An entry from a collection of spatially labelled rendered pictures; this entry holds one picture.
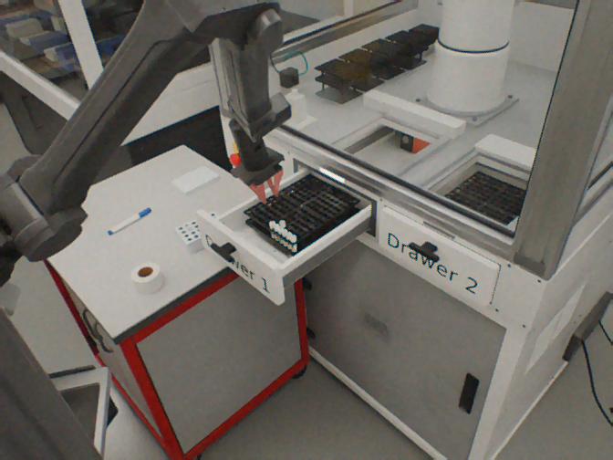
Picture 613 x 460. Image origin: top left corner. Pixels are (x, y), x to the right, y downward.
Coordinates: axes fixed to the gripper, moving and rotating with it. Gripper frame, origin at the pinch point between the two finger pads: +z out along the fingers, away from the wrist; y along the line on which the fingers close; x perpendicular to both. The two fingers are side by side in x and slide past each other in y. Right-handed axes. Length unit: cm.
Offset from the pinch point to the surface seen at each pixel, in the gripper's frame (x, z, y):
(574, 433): -59, 111, 48
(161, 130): 84, 17, 9
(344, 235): -11.6, 13.5, 9.3
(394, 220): -19.8, 10.5, 17.8
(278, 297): -14.2, 12.3, -12.7
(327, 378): 12, 100, 3
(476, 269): -40.7, 13.0, 18.4
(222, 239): 4.1, 5.9, -12.7
